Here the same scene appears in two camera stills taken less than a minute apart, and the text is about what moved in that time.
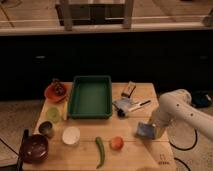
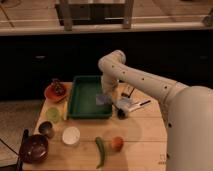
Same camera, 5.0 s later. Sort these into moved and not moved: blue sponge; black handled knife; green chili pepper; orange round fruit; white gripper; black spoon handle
Moved: blue sponge; white gripper
Not moved: green chili pepper; black spoon handle; orange round fruit; black handled knife
